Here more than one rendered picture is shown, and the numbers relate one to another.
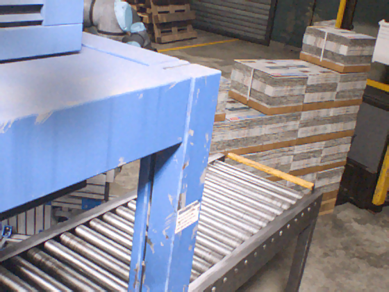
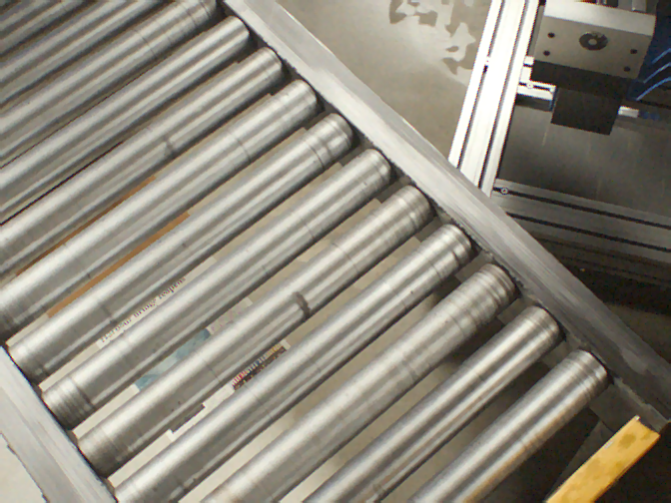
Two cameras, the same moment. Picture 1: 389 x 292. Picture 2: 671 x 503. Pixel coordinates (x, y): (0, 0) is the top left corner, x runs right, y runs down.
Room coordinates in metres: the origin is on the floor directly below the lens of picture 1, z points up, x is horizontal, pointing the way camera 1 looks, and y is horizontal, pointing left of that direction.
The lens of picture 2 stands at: (2.08, -0.49, 1.72)
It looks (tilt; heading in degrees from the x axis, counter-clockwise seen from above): 63 degrees down; 112
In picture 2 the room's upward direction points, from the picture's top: 5 degrees counter-clockwise
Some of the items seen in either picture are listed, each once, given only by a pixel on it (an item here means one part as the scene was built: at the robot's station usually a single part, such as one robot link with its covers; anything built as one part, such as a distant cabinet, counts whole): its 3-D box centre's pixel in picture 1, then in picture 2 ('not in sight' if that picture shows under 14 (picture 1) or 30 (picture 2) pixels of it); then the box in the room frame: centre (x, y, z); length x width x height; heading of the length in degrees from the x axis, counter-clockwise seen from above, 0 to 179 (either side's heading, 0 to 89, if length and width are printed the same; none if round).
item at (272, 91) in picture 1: (267, 86); not in sight; (3.12, -0.38, 0.95); 0.38 x 0.29 x 0.23; 38
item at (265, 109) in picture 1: (265, 99); not in sight; (3.12, -0.38, 0.86); 0.38 x 0.29 x 0.04; 38
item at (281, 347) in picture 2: not in sight; (193, 345); (1.56, 0.04, 0.00); 0.37 x 0.28 x 0.01; 148
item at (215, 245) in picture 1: (178, 229); (94, 133); (1.58, 0.02, 0.77); 0.47 x 0.05 x 0.05; 58
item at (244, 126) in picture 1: (237, 167); not in sight; (3.04, -0.28, 0.42); 1.17 x 0.39 x 0.83; 129
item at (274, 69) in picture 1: (269, 67); not in sight; (3.13, -0.38, 1.06); 0.37 x 0.29 x 0.01; 38
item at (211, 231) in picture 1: (189, 222); (125, 168); (1.64, -0.01, 0.77); 0.47 x 0.05 x 0.05; 58
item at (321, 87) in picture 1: (300, 84); not in sight; (3.31, -0.61, 0.95); 0.38 x 0.29 x 0.23; 38
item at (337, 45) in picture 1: (320, 123); not in sight; (3.49, -0.84, 0.65); 0.39 x 0.30 x 1.29; 39
